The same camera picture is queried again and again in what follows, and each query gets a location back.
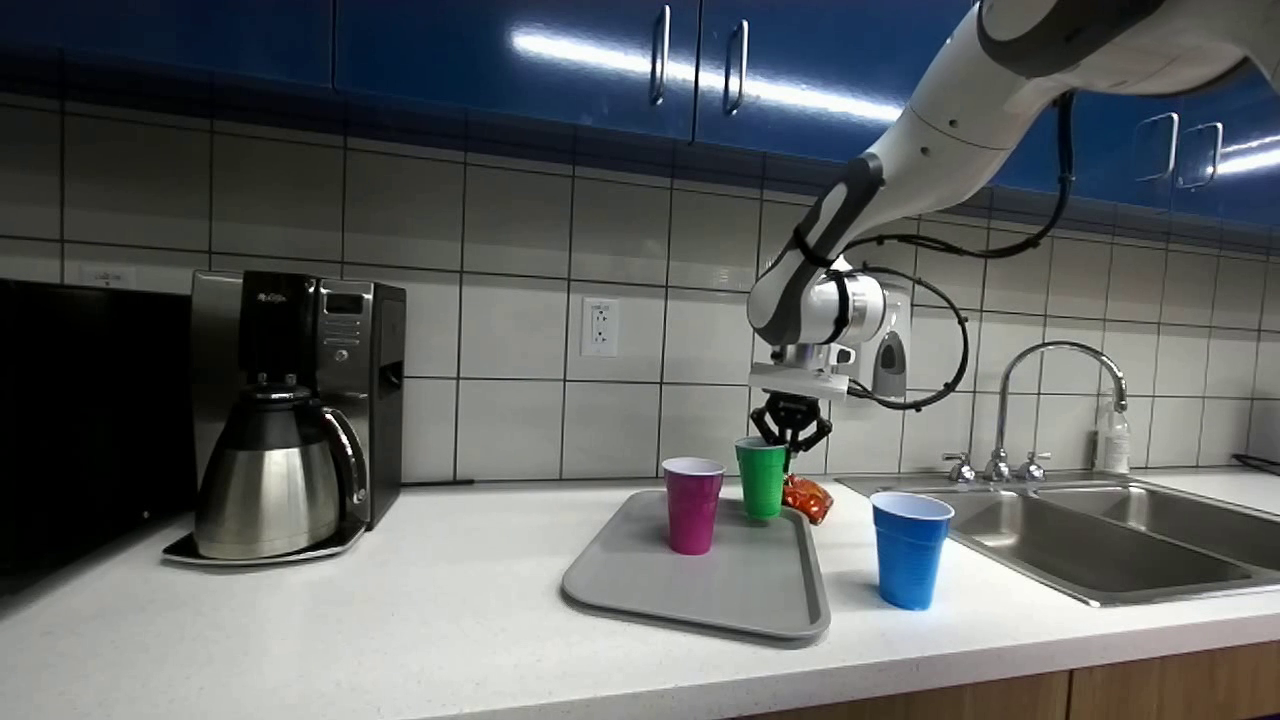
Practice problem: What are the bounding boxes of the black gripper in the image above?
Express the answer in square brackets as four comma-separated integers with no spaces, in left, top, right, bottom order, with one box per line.
[745,390,840,461]

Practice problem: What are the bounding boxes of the green plastic cup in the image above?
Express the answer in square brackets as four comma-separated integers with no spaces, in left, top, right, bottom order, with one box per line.
[732,441,795,526]

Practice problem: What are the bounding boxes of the magenta plastic cup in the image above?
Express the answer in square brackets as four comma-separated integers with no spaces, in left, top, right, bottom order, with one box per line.
[658,456,726,560]

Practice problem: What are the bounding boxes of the blue plastic cup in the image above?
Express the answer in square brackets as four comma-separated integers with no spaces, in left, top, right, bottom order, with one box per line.
[866,489,959,610]

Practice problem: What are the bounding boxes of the grey plastic tray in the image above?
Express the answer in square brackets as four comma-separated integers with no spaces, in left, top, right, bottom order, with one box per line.
[555,482,835,649]

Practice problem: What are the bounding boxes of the orange Doritos chip bag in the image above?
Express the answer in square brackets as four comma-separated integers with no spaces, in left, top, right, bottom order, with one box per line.
[780,470,840,526]

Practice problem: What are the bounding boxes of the chrome gooseneck faucet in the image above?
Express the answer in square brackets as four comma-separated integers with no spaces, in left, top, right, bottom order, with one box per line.
[987,337,1132,482]

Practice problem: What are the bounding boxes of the pale soap bottle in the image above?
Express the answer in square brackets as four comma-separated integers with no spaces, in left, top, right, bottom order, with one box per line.
[1091,396,1136,481]

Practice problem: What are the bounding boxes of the stainless steel double sink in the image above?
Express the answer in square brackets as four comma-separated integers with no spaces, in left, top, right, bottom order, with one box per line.
[853,476,1280,610]

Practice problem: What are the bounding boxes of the wooden lower cabinets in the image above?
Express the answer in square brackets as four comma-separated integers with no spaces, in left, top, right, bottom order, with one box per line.
[745,635,1280,720]

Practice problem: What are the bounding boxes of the black coffee maker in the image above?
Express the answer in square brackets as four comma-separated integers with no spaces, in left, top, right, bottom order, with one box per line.
[160,268,407,570]

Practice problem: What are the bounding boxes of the steel coffee carafe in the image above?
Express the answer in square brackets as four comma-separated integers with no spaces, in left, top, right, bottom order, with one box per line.
[191,390,372,563]

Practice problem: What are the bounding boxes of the blue upper cabinets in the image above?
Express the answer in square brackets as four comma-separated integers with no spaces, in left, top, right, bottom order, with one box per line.
[0,0,1280,241]

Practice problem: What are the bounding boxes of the black microwave oven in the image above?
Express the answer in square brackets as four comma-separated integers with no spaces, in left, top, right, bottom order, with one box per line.
[0,276,196,596]

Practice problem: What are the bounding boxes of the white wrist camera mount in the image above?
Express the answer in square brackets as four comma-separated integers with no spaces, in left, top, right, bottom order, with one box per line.
[746,365,861,404]

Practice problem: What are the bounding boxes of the white wall soap dispenser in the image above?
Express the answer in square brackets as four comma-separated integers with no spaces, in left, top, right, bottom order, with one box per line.
[866,288,921,401]

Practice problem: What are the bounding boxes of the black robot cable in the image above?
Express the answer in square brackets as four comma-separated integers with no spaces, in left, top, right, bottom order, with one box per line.
[845,92,1078,416]

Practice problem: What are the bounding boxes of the white wall outlet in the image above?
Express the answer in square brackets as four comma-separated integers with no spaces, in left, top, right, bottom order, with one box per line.
[576,290,624,361]

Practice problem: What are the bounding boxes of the silver cabinet handle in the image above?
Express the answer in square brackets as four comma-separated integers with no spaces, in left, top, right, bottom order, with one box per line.
[1189,115,1228,192]
[1140,106,1184,183]
[646,0,674,112]
[719,14,757,121]

